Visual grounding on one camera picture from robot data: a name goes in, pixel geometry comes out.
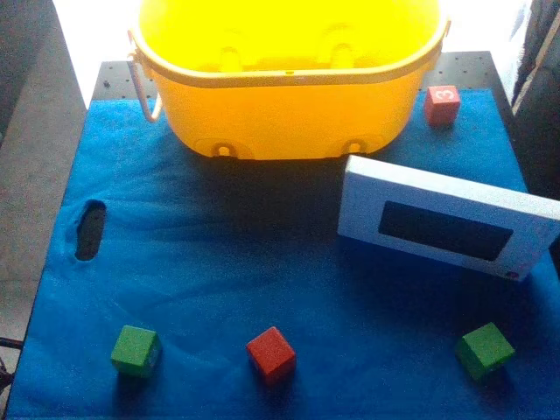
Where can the white rectangular box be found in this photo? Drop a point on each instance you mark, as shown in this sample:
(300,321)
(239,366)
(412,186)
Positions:
(363,205)

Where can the plain red cube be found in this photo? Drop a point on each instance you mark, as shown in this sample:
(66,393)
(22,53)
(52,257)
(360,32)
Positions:
(271,354)

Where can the yellow plastic basket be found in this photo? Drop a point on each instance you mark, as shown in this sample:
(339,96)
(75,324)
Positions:
(284,118)

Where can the green cube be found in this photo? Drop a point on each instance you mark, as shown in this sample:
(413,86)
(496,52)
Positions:
(481,350)
(133,350)

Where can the red cube with number three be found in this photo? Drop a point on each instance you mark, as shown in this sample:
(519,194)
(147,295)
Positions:
(442,109)

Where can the blue cloth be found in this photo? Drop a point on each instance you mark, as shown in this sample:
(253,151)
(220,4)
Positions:
(219,271)

